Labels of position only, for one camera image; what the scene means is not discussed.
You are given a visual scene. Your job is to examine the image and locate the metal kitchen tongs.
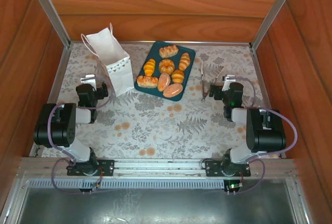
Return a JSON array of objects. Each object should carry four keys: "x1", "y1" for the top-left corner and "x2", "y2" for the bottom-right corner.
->
[{"x1": 198, "y1": 61, "x2": 227, "y2": 102}]

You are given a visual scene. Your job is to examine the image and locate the white paper bag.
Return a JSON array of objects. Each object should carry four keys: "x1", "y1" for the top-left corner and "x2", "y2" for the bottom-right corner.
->
[{"x1": 80, "y1": 22, "x2": 131, "y2": 97}]

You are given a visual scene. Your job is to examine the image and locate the ring-shaped fake bundt bread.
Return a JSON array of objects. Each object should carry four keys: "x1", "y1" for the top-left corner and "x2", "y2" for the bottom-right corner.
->
[{"x1": 158, "y1": 58, "x2": 174, "y2": 75}]

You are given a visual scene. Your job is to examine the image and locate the small round striped fake bun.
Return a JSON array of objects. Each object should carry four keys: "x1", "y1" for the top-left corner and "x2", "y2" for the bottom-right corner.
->
[{"x1": 171, "y1": 69, "x2": 185, "y2": 84}]

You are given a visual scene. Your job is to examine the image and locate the sesame-topped oval fake bread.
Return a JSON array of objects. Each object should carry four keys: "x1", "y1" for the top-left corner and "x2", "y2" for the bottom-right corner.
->
[
  {"x1": 157, "y1": 72, "x2": 171, "y2": 92},
  {"x1": 162, "y1": 83, "x2": 184, "y2": 98}
]

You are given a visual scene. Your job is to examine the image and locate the teal rectangular tray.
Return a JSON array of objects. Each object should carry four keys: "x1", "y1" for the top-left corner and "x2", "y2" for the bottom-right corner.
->
[{"x1": 133, "y1": 41, "x2": 196, "y2": 103}]

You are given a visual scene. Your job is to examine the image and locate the floral tablecloth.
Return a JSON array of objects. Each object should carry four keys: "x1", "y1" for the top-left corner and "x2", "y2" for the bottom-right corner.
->
[{"x1": 33, "y1": 43, "x2": 282, "y2": 159}]

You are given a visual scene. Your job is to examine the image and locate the aluminium mounting beam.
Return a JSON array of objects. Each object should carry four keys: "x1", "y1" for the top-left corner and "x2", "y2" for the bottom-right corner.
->
[{"x1": 18, "y1": 158, "x2": 298, "y2": 180}]

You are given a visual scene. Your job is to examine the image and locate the small circuit board green light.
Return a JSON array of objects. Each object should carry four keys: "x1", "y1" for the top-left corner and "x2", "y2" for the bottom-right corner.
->
[{"x1": 225, "y1": 181, "x2": 244, "y2": 192}]

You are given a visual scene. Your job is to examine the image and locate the shiny metal sheet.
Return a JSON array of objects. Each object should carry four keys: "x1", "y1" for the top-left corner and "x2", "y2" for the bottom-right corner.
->
[{"x1": 15, "y1": 187, "x2": 301, "y2": 224}]

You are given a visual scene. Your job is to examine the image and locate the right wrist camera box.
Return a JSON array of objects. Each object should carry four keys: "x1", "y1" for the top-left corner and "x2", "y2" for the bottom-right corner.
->
[{"x1": 222, "y1": 74, "x2": 236, "y2": 92}]

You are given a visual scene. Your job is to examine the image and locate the long aluminium table edge rail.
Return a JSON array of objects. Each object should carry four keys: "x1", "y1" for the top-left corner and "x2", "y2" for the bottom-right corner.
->
[{"x1": 69, "y1": 40, "x2": 252, "y2": 46}]

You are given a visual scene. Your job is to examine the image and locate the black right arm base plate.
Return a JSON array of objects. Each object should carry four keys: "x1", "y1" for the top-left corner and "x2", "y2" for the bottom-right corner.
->
[{"x1": 204, "y1": 159, "x2": 252, "y2": 177}]

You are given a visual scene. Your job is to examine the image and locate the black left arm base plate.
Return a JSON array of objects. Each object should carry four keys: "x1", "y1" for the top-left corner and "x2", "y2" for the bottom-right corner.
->
[{"x1": 66, "y1": 159, "x2": 115, "y2": 177}]

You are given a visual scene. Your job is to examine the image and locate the aluminium frame post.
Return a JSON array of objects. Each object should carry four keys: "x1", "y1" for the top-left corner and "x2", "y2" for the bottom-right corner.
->
[
  {"x1": 249, "y1": 0, "x2": 301, "y2": 50},
  {"x1": 24, "y1": 0, "x2": 71, "y2": 48}
]

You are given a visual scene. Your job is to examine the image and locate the grey slotted cable duct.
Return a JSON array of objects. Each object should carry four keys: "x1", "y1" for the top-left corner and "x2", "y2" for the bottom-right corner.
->
[{"x1": 27, "y1": 178, "x2": 243, "y2": 190}]

